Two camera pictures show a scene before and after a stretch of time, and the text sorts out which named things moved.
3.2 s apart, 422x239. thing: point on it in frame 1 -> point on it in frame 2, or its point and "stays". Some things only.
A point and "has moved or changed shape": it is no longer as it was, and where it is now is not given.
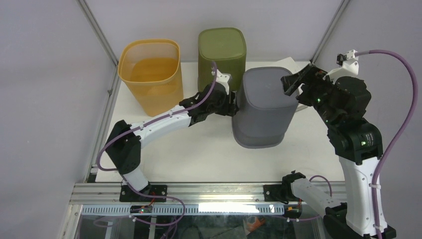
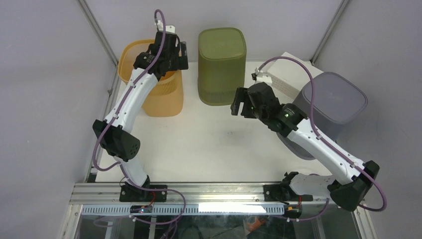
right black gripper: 290,83 -> 241,96
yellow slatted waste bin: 151,69 stays
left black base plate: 127,194 stays
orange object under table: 257,223 stays
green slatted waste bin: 226,47 stays
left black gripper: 231,108 -> 180,63
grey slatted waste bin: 264,112 has moved or changed shape
